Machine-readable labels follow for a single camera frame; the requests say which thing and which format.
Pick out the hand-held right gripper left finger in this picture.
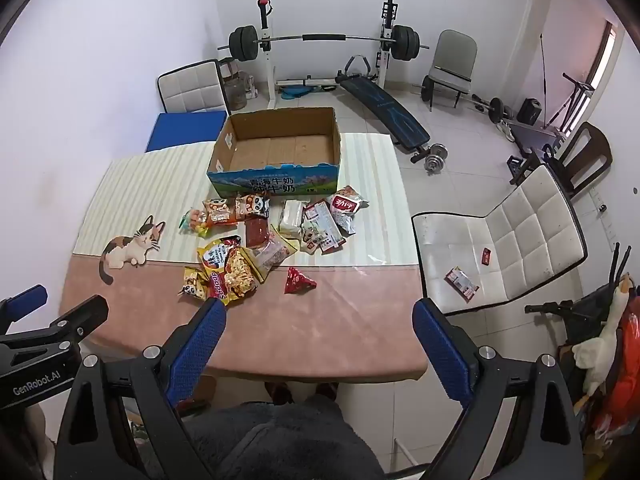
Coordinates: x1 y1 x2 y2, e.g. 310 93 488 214
52 301 228 480

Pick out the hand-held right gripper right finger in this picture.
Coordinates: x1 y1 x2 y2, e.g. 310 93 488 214
411 297 588 480

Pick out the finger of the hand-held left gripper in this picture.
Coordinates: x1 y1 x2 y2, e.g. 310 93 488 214
0 284 49 335
0 295 110 362

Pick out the red triangular snack packet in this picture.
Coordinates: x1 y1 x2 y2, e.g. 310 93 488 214
284 266 317 295

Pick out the printed cardboard box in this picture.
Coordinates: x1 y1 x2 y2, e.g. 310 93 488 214
206 106 343 201

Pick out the small yellow panda packet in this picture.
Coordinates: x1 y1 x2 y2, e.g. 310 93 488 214
177 266 213 302

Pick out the red white snack packet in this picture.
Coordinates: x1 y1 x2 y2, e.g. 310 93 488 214
445 266 479 303

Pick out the yellow noodle packet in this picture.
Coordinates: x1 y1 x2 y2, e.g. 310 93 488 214
212 246 261 307

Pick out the cat sticker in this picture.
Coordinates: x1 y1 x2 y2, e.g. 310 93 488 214
98 215 167 286

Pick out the yellow red snack bag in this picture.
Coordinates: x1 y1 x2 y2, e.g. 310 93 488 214
196 237 242 273

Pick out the colourful candy bag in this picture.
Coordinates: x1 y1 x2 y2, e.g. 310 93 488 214
179 208 210 237

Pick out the person's dark fleece clothing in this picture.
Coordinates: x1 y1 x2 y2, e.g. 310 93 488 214
182 394 388 480

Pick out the orange panda snack packet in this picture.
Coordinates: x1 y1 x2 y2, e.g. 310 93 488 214
202 197 237 226

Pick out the white padded chair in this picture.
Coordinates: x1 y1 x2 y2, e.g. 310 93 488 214
411 164 588 317
156 59 231 115

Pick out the brown panda snack packet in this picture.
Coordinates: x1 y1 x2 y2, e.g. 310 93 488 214
235 192 271 221

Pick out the clear meat snack packet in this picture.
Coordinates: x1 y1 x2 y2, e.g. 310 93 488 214
299 222 326 255

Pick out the white duck plush toy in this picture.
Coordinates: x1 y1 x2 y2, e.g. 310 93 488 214
572 275 638 396

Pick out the cream striped table mat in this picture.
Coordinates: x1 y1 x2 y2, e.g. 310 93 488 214
74 132 418 267

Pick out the red white flat packet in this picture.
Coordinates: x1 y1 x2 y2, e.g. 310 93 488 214
304 200 346 256

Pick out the red label snack bag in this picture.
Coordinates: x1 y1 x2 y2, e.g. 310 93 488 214
327 186 369 236

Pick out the orange bag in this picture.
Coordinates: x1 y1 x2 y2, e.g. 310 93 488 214
595 310 640 431

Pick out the chrome dumbbell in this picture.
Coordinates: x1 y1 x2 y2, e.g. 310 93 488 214
424 143 449 175

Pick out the blue padded mat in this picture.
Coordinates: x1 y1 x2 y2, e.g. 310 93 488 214
145 111 228 153

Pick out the black weight bench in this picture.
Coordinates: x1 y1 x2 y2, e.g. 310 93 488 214
507 122 566 186

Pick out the black sit-up bench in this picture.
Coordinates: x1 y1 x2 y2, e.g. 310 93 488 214
334 55 432 163

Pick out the short barbell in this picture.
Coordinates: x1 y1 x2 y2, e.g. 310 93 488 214
470 94 513 123

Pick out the brown wooden chair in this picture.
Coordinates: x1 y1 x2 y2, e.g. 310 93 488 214
542 121 613 201

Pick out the black speaker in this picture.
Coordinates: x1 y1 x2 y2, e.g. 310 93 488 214
516 98 543 125

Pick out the white barbell rack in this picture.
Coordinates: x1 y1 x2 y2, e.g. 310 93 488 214
257 0 401 108

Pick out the black metal stand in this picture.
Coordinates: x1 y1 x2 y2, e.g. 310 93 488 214
537 34 596 133

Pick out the grey chair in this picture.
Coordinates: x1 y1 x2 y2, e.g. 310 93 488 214
421 30 478 111

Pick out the long barbell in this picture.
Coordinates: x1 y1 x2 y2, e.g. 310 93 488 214
217 24 431 63

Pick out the black metal frame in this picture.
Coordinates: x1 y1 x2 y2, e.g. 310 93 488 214
525 242 633 346

